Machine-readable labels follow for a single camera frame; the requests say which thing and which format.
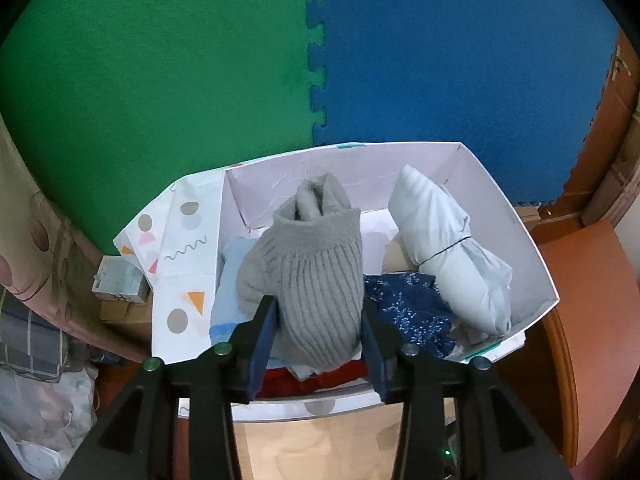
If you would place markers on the light blue sock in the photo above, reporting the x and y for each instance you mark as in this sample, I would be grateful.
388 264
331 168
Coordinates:
230 290

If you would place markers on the beige garment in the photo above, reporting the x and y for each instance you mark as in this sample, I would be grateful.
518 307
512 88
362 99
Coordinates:
397 260

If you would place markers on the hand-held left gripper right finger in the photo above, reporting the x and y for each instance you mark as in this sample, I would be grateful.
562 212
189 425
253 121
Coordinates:
375 355

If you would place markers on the red garment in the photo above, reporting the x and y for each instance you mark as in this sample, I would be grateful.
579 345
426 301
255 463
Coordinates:
345 377

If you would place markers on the pale blue garment bundle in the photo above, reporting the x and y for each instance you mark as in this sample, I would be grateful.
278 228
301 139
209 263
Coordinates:
440 220

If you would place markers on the grey plaid blanket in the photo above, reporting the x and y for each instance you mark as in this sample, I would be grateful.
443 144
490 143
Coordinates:
30 340

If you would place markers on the small white book box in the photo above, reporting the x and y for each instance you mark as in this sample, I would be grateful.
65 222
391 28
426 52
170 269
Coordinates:
120 280

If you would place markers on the white cardboard box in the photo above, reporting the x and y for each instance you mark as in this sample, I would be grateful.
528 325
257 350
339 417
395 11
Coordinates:
350 180

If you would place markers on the green foam mat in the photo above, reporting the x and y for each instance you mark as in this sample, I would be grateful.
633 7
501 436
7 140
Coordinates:
150 85

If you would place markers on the pink floral fabric roll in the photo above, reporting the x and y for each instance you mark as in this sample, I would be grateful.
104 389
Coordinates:
50 240

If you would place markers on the grey ribbed sock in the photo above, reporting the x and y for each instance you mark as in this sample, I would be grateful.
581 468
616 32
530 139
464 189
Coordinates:
315 270

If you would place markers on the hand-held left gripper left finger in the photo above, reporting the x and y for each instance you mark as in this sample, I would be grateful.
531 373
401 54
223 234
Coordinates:
262 350

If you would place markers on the orange wooden furniture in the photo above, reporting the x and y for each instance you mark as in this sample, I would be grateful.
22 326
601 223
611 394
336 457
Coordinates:
590 310

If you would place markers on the white patterned cabinet cover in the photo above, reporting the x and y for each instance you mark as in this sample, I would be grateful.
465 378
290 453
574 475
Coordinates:
185 280

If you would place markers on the brown wooden frame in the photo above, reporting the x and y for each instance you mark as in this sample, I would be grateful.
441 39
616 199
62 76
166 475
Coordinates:
615 135

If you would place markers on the white printed cloth pile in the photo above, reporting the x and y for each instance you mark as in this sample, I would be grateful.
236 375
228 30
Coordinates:
45 410

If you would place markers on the dark blue patterned sock bundle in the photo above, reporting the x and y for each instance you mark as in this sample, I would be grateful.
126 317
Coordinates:
410 310

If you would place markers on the blue foam mat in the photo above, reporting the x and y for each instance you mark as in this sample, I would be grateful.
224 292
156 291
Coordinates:
450 60

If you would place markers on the brown cardboard box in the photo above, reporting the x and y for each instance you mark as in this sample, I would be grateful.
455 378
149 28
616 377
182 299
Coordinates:
125 312

